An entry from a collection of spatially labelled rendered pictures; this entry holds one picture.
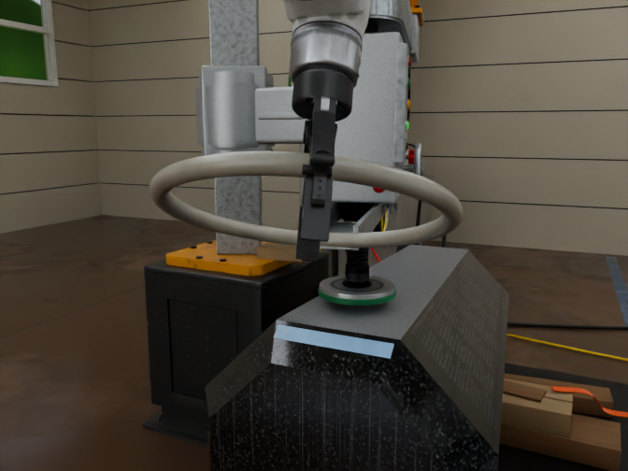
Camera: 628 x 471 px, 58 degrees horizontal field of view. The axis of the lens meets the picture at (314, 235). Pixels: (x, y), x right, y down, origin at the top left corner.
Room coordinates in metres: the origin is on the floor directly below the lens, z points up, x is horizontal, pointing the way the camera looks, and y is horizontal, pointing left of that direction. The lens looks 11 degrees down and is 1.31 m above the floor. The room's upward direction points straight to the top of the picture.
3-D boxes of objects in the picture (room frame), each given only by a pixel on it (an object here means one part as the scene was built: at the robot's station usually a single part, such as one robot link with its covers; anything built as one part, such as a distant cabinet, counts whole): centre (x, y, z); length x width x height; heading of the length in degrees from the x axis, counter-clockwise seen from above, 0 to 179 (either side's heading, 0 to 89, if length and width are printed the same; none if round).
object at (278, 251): (2.32, 0.13, 0.81); 0.20 x 0.10 x 0.05; 71
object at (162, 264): (2.48, 0.33, 0.37); 0.66 x 0.66 x 0.74; 63
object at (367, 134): (1.63, -0.14, 1.32); 0.36 x 0.22 x 0.45; 168
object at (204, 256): (2.48, 0.33, 0.76); 0.49 x 0.49 x 0.05; 63
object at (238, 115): (2.40, 0.15, 1.36); 0.74 x 0.34 x 0.25; 64
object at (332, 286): (1.55, -0.12, 0.87); 0.21 x 0.21 x 0.01
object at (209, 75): (2.48, 0.33, 1.35); 0.35 x 0.35 x 0.41
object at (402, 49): (1.46, -0.22, 1.37); 0.08 x 0.03 x 0.28; 168
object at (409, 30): (1.89, -0.19, 1.62); 0.96 x 0.25 x 0.17; 168
